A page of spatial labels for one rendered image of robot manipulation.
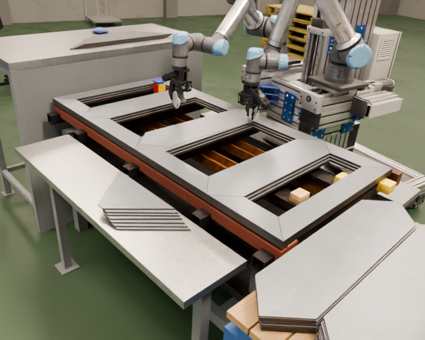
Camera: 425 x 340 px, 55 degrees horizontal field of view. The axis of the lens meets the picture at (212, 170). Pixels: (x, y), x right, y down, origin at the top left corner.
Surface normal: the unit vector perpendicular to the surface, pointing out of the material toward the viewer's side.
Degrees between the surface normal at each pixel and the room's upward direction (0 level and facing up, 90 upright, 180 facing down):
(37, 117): 90
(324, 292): 0
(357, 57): 96
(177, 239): 0
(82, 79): 90
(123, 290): 0
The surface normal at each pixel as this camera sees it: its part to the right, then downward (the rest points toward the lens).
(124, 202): 0.06, -0.87
